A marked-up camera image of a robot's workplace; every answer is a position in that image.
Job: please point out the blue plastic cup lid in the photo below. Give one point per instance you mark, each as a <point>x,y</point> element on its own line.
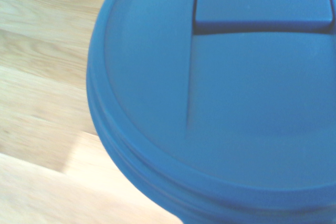
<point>236,90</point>

